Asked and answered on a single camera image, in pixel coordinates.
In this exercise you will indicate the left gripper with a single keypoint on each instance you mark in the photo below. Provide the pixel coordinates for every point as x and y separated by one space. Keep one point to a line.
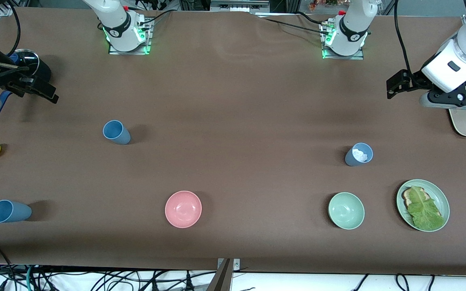
414 80

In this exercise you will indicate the blue cup with white filling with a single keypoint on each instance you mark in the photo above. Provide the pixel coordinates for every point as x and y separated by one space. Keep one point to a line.
350 159

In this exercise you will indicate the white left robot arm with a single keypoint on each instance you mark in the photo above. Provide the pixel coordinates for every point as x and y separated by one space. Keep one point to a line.
354 24

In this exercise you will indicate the glass lid with blue knob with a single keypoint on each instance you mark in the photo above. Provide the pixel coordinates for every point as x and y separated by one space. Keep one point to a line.
26 58

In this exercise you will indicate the white crumpled paper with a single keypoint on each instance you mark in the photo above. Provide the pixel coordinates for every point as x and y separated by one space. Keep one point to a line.
360 155

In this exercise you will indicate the colourful background flowers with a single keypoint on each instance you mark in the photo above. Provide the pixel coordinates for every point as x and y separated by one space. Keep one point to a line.
322 4

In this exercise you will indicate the toasted bread slice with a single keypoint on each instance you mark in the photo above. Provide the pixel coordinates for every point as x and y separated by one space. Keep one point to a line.
407 198

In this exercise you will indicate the green plate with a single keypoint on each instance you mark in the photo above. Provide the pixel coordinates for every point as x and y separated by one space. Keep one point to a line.
439 196

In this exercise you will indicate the green lettuce leaf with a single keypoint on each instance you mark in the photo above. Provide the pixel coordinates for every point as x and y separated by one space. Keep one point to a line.
425 212

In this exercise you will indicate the green bowl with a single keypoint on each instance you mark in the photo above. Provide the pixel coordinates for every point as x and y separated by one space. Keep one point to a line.
346 211

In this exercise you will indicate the grey metal rack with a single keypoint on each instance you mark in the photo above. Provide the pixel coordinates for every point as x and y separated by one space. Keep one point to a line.
237 5

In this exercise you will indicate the pink bowl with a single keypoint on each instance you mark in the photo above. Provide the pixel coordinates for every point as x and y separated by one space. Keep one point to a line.
183 209

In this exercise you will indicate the dark angled pole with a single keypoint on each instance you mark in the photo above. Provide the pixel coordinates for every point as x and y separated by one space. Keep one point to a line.
221 279

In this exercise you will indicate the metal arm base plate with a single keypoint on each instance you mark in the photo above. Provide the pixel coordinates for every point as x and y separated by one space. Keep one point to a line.
130 52
342 57

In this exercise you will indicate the grey metal bracket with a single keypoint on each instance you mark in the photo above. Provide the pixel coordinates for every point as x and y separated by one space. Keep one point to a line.
236 264

